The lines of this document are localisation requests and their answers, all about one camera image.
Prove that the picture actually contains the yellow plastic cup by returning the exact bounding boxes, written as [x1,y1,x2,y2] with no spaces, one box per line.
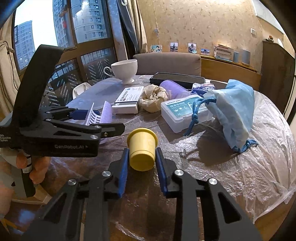
[127,128,158,172]

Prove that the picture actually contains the beige paper towel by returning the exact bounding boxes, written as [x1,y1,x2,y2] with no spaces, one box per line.
[138,84,169,113]

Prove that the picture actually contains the blue drawstring bag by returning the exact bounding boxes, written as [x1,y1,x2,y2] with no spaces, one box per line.
[184,79,258,153]

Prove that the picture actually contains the left hand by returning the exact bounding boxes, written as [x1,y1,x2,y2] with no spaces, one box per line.
[16,153,51,184]

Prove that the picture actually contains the white plastic chair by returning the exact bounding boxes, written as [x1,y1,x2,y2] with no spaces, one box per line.
[72,82,92,99]

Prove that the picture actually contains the white medicine box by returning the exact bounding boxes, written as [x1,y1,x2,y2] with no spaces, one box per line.
[112,86,144,114]

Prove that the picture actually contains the clear plastic table cover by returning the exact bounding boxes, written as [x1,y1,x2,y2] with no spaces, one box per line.
[51,75,296,241]

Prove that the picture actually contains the white teacup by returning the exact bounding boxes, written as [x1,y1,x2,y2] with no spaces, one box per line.
[103,59,138,84]

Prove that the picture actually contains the dental floss plastic box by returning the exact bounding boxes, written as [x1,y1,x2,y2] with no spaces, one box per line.
[161,94,202,133]

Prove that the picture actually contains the brown sofa cushion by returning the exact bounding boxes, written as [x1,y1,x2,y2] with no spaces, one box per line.
[133,52,201,76]

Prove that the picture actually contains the purple hair roller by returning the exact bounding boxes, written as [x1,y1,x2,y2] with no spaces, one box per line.
[159,80,191,100]

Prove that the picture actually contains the photo card far left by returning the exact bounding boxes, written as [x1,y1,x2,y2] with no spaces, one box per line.
[150,45,162,53]

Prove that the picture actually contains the photo card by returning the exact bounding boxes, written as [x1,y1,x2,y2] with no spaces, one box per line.
[150,45,162,53]
[201,48,210,56]
[188,43,197,54]
[170,42,178,52]

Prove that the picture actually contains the blue tissue pack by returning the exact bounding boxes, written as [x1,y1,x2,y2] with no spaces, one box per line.
[191,83,215,97]

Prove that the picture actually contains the beige curtain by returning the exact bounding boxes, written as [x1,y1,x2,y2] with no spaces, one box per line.
[127,0,148,53]

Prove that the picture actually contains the black smartphone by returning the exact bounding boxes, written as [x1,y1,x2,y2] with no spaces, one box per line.
[210,80,227,89]

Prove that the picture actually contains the wooden shelf ledge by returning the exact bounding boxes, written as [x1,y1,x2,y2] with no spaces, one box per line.
[201,55,261,90]

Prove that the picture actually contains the stack of books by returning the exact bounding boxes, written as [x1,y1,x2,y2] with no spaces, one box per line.
[214,44,234,61]

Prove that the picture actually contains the small blue-grey cup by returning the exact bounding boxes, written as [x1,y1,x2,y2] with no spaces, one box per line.
[233,51,239,63]

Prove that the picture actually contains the grey cylindrical speaker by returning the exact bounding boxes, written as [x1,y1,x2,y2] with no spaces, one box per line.
[241,49,251,66]

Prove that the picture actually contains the dark wooden cabinet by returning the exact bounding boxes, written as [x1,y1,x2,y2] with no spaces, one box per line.
[259,41,295,113]

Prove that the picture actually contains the white wall switch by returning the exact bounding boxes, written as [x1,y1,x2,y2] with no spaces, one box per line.
[250,28,256,36]

